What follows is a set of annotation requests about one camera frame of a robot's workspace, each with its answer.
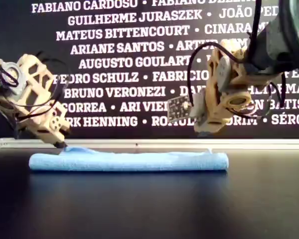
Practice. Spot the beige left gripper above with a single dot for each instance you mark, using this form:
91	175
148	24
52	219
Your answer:
37	114

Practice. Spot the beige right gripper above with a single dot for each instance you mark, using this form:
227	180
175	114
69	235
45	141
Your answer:
226	74

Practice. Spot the blue terry cloth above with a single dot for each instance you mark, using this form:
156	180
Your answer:
127	161

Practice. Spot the beige lattice left robot arm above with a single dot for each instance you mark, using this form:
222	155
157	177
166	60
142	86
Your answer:
35	74

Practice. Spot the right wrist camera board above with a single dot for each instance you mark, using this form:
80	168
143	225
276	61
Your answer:
179	109

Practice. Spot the aluminium table frame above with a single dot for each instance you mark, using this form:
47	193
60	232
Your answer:
164	144

